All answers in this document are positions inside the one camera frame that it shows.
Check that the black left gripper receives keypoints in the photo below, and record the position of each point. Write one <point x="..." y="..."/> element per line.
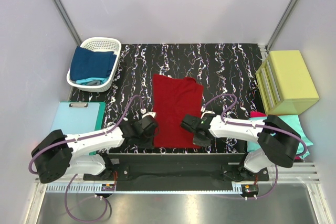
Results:
<point x="151" y="128"/>

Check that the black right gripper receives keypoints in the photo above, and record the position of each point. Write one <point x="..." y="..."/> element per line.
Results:
<point x="197" y="141"/>

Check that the red t-shirt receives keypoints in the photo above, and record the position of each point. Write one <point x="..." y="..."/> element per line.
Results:
<point x="173" y="100"/>

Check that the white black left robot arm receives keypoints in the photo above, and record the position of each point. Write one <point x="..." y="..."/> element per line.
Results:
<point x="59" y="154"/>

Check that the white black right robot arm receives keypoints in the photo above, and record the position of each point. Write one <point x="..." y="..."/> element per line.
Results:
<point x="279" y="144"/>

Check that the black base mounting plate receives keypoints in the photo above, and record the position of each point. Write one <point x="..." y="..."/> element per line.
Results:
<point x="175" y="172"/>

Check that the folded magenta t-shirt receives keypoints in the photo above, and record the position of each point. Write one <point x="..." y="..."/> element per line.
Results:
<point x="256" y="114"/>

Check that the light blue t-shirt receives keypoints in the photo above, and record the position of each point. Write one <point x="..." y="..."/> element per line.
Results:
<point x="92" y="81"/>

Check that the green clipboard with paper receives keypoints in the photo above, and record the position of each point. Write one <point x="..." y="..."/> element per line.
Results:
<point x="79" y="117"/>

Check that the white plastic laundry basket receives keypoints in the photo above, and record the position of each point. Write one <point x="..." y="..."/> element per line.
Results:
<point x="99" y="44"/>

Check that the navy blue t-shirt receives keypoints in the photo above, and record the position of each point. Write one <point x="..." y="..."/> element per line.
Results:
<point x="91" y="64"/>

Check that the folded turquoise t-shirt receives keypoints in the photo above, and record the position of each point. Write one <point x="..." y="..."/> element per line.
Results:
<point x="293" y="121"/>

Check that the yellow drawer box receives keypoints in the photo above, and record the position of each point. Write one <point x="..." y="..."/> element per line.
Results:
<point x="285" y="84"/>

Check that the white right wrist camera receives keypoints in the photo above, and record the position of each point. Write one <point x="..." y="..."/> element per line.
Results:
<point x="207" y="113"/>

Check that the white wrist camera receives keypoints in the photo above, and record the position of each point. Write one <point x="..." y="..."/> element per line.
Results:
<point x="145" y="114"/>
<point x="207" y="113"/>

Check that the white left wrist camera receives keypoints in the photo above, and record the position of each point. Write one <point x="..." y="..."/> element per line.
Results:
<point x="145" y="114"/>

